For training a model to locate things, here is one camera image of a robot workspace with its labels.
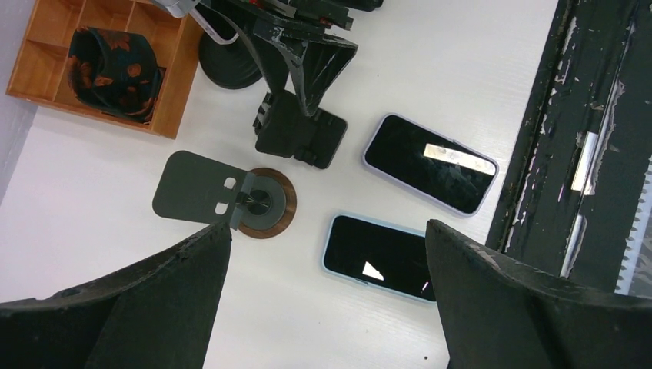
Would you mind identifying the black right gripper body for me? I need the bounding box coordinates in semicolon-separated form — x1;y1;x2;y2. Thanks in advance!
198;0;384;32

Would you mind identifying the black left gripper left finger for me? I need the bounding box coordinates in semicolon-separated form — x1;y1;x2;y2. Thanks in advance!
1;224;232;368

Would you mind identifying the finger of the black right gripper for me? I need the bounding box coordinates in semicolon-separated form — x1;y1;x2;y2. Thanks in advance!
274;35;358;117
226;1;288;94

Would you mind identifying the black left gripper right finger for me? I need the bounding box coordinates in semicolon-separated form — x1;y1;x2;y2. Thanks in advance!
425;220;651;368

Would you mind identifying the blue-case smartphone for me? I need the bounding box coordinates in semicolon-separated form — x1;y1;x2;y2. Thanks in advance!
321;214;436;304

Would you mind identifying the purple-case smartphone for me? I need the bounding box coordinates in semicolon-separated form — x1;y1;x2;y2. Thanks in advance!
362;113;499;217

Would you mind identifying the wooden-base grey phone stand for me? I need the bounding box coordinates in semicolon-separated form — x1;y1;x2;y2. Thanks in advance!
152;151;298;239

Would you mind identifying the black round-base phone stand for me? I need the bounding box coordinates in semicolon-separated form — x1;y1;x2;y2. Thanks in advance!
198;33;262;90

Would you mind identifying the white-case smartphone on stand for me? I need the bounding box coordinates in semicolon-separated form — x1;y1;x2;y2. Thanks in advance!
190;3;238;45

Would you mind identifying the black folding phone stand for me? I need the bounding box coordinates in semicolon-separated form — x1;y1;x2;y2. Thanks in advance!
254;91;348;169

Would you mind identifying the dark rolled tie in tray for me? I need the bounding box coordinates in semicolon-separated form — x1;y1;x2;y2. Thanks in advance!
66;26;165;125

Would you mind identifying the wooden compartment tray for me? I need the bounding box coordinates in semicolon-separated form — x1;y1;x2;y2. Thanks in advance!
6;0;201;139

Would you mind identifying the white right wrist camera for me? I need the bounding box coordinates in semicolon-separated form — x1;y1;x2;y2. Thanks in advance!
150;0;200;18

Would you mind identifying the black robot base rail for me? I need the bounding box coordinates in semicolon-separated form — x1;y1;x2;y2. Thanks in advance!
486;1;651;293

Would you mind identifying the white cable duct strip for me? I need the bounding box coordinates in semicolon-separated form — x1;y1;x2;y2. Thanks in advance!
614;158;651;299

